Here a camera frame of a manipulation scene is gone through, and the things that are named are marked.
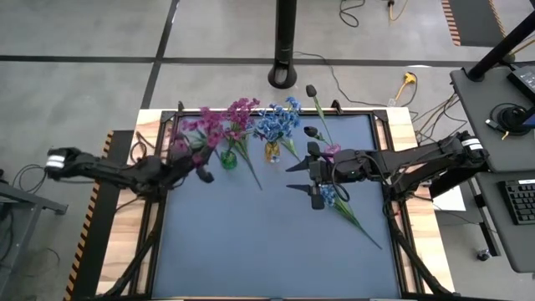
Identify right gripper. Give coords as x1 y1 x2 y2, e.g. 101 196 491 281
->
285 140 365 212

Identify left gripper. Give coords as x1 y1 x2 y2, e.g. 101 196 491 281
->
165 132 216 186

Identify black artificial tulip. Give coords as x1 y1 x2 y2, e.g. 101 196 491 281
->
305 84 335 148
303 125 331 145

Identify green glass vase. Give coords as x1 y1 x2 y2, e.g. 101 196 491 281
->
220 150 238 171

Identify pink glass vase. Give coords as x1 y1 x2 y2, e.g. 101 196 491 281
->
324 143 342 162

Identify yellow glass vase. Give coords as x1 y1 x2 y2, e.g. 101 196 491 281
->
263 140 282 164

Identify blue-grey table mat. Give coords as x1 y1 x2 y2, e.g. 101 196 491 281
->
150 115 400 298

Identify black mat striped edge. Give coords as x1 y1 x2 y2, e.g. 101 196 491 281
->
62 129 137 301
441 0 509 48

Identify black floor stand pole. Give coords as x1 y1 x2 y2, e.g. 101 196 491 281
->
267 0 298 89

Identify white paper sheet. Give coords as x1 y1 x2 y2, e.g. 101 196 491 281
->
432 186 467 212

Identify grey metal stand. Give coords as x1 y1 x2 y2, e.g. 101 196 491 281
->
0 169 70 301

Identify black desk leg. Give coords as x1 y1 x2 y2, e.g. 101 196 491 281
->
467 179 502 258

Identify grey side desk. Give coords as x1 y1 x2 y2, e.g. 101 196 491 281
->
449 62 535 275

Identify black keyboard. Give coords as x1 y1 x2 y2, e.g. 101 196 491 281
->
497 178 535 227

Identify black monitor pole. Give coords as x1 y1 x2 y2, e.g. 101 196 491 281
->
466 10 535 83

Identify black aluminium table frame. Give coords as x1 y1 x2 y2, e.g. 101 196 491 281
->
98 99 461 301

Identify black fan power cable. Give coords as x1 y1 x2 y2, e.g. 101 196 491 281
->
292 50 390 108

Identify yellow extension cord plug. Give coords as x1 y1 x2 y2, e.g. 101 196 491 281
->
387 71 418 106

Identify tangled floor cable bundle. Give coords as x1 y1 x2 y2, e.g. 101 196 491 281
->
411 94 469 145

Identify coiled black floor cable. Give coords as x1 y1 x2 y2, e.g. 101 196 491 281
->
11 163 48 196

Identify black floor cable loop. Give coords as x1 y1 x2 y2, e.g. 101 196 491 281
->
338 0 367 28

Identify orange floor cable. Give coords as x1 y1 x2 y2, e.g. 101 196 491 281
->
386 0 409 22

